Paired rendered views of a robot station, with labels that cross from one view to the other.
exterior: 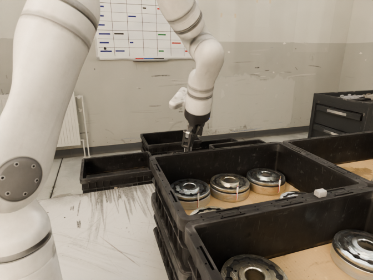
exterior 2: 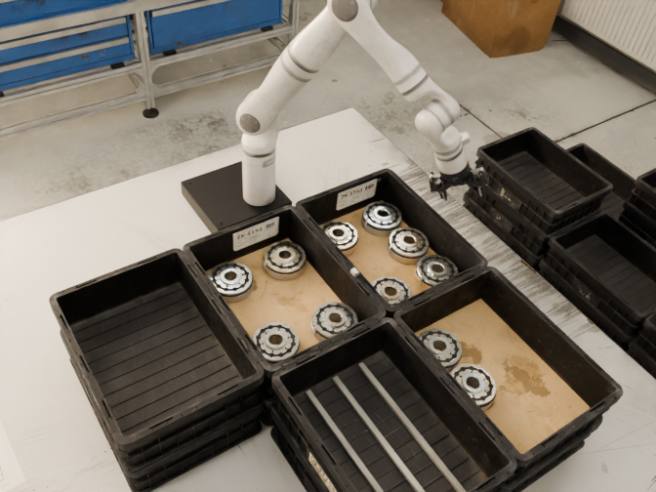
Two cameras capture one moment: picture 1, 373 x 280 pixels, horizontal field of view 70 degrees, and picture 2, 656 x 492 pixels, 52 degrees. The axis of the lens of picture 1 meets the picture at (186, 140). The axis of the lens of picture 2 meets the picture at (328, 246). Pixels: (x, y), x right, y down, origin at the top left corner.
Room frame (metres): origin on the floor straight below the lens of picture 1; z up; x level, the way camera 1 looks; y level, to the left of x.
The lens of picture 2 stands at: (0.02, -1.18, 2.06)
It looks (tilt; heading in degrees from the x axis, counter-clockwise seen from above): 46 degrees down; 69
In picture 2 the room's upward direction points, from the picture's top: 7 degrees clockwise
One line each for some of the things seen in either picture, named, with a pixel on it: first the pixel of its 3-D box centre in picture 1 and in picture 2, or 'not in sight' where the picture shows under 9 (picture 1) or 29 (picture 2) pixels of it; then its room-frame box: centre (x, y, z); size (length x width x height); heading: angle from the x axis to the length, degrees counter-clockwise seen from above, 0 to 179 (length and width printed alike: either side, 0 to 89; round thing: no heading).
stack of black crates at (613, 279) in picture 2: not in sight; (603, 292); (1.51, 0.00, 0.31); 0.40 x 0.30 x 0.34; 108
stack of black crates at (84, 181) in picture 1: (121, 199); (525, 213); (1.38, 0.38, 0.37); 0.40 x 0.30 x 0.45; 108
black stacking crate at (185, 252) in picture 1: (244, 193); (385, 250); (0.56, -0.14, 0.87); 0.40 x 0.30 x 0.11; 108
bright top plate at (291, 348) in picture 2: not in sight; (275, 341); (0.24, -0.34, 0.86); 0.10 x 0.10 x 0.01
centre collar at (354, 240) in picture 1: (367, 246); (335, 318); (0.38, -0.31, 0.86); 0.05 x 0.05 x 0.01
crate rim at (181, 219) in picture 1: (245, 173); (388, 235); (0.56, -0.14, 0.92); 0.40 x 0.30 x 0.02; 108
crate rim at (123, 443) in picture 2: not in sight; (153, 337); (-0.01, -0.32, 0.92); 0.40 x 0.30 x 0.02; 108
